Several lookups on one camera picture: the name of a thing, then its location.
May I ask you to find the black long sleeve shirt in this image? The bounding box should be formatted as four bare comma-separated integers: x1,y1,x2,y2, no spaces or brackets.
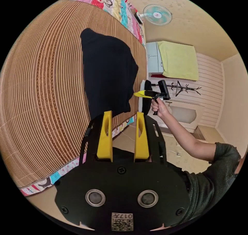
80,28,139,121

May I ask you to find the black coat rack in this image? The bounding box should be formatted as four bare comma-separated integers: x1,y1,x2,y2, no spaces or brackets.
166,80,202,97

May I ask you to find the person's right forearm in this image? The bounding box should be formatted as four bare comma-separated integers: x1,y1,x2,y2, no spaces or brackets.
160,111,217,164

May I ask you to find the pale grey cupboard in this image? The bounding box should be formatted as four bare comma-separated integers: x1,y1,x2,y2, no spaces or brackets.
145,42,165,78

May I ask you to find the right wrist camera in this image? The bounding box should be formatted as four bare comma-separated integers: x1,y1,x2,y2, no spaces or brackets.
158,80,170,94

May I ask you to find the white cabinet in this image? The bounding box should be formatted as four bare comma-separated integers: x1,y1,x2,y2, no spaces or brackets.
165,101,205,133

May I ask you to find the yellow-green towel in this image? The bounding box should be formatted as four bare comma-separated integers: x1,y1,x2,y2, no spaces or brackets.
156,41,199,82

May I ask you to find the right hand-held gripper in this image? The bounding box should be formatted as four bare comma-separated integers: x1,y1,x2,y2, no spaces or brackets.
133,90,171,105

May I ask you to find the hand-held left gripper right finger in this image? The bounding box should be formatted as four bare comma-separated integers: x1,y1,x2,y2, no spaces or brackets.
134,112,150,161

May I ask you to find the person's body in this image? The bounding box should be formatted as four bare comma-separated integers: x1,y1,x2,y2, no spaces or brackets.
168,142,247,228

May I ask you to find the bed with woven mat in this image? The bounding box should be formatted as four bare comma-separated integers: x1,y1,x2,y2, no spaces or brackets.
0,0,148,197

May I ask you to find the person's right hand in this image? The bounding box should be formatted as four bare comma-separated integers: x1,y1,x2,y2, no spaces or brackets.
151,100,172,118

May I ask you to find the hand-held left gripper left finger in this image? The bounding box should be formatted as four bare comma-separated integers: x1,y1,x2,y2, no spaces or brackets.
97,110,113,160

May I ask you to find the black and white chair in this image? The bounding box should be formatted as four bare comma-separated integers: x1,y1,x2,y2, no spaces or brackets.
138,80,160,116

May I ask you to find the white cable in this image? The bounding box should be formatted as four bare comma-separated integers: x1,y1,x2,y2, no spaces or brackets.
120,130,136,142

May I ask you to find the white and teal fan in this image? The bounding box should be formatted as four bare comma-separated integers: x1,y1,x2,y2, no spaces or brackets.
134,4,173,25

